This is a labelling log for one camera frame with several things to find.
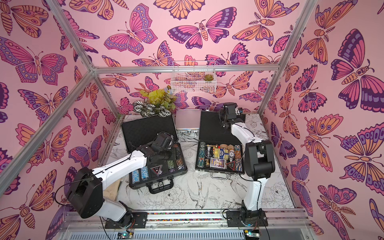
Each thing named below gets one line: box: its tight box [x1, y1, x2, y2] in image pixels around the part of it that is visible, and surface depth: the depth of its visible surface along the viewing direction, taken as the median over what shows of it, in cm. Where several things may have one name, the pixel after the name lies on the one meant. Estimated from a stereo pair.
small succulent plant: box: [203, 74, 214, 81], surface depth 94 cm
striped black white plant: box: [133, 98, 172, 118], surface depth 94 cm
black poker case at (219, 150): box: [195, 110, 245, 175], surface depth 95 cm
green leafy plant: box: [140, 89, 178, 110], surface depth 105 cm
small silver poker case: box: [175, 108, 202, 138], surface depth 109 cm
